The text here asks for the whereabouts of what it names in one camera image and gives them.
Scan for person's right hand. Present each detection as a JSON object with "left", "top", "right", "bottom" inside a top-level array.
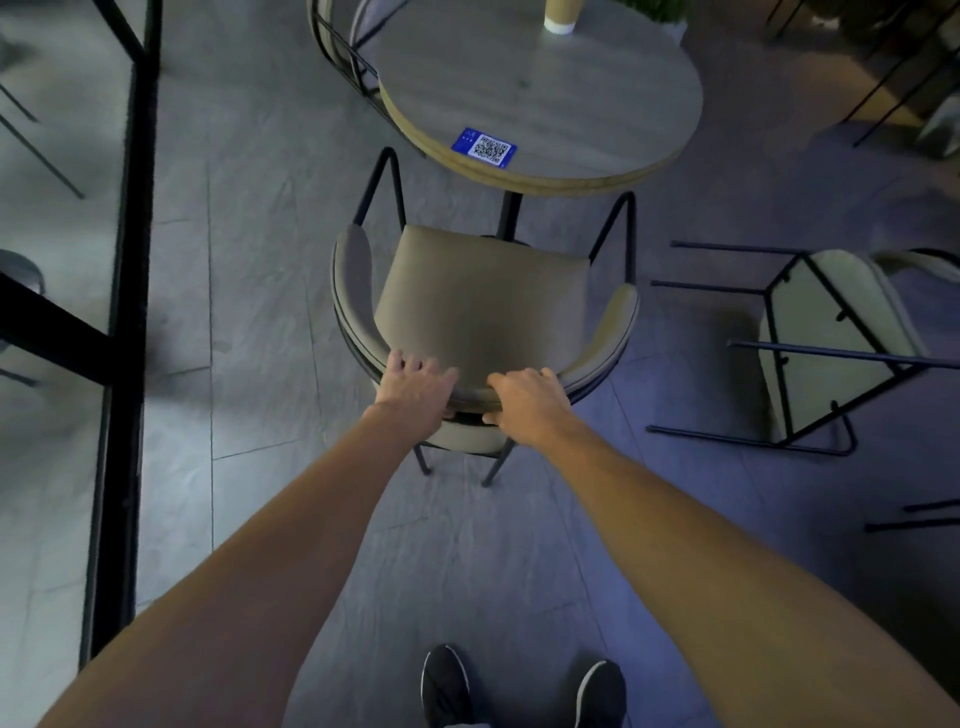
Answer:
[{"left": 482, "top": 366, "right": 580, "bottom": 451}]

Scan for person's left hand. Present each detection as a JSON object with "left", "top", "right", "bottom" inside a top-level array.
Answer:
[{"left": 374, "top": 349, "right": 461, "bottom": 445}]

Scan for beige cushioned black-frame chair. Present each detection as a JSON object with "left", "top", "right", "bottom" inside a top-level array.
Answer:
[{"left": 330, "top": 147, "right": 641, "bottom": 489}]

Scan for person's left forearm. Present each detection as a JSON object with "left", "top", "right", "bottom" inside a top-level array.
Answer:
[{"left": 37, "top": 403, "right": 423, "bottom": 728}]

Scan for person's right forearm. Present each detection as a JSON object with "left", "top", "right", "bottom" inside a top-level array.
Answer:
[{"left": 534, "top": 414, "right": 960, "bottom": 728}]

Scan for blue square code sticker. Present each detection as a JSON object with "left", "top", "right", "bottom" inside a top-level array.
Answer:
[{"left": 452, "top": 126, "right": 519, "bottom": 170}]

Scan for person's left black shoe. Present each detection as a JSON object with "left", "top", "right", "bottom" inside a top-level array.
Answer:
[{"left": 420, "top": 644, "right": 476, "bottom": 728}]

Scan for person's black shoe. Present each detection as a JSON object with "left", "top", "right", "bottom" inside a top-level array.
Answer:
[
  {"left": 420, "top": 644, "right": 476, "bottom": 728},
  {"left": 573, "top": 659, "right": 628, "bottom": 728}
]

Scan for black-framed glass partition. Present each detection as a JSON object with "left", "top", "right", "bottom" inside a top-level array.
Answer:
[{"left": 0, "top": 0, "right": 165, "bottom": 670}]

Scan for person's right black shoe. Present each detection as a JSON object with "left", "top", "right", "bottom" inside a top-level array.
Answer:
[{"left": 573, "top": 659, "right": 628, "bottom": 728}]

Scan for round grey wooden table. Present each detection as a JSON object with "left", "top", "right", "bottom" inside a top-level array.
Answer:
[{"left": 377, "top": 0, "right": 705, "bottom": 243}]

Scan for brown paper cup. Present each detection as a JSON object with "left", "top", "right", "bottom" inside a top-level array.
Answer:
[{"left": 543, "top": 0, "right": 585, "bottom": 36}]

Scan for green potted plant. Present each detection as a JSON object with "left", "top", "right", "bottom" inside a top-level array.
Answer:
[{"left": 615, "top": 0, "right": 693, "bottom": 45}]

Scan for black metal chair legs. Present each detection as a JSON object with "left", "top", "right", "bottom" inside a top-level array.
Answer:
[{"left": 864, "top": 498, "right": 960, "bottom": 534}]

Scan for dark background chair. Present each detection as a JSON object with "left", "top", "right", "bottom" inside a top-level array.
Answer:
[{"left": 765, "top": 0, "right": 960, "bottom": 149}]

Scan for toppled beige black-frame chair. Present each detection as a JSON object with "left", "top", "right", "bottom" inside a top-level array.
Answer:
[{"left": 646, "top": 240, "right": 960, "bottom": 458}]

